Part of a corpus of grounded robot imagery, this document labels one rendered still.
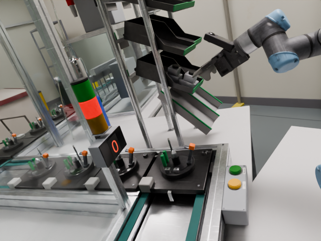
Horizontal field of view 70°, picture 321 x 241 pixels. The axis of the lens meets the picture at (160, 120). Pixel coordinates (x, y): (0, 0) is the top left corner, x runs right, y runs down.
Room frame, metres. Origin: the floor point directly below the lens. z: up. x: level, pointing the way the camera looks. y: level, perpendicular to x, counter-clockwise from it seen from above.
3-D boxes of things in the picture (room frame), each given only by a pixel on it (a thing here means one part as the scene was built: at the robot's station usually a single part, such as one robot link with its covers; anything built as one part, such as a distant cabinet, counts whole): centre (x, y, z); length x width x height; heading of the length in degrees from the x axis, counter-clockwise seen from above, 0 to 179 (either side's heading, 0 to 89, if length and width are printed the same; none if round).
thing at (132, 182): (0.86, 0.22, 1.01); 0.24 x 0.24 x 0.13; 64
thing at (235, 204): (0.58, -0.17, 0.93); 0.21 x 0.07 x 0.06; 154
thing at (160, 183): (0.75, -0.01, 0.96); 0.24 x 0.24 x 0.02; 64
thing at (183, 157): (0.75, -0.01, 0.98); 0.14 x 0.14 x 0.02
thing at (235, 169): (0.64, -0.20, 0.96); 0.04 x 0.04 x 0.02
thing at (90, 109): (0.63, 0.18, 1.34); 0.05 x 0.05 x 0.05
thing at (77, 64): (1.63, 0.45, 1.32); 0.14 x 0.14 x 0.38
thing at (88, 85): (0.63, 0.18, 1.39); 0.05 x 0.05 x 0.05
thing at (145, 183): (0.70, 0.12, 0.97); 0.05 x 0.05 x 0.04; 64
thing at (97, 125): (0.63, 0.18, 1.29); 0.05 x 0.05 x 0.05
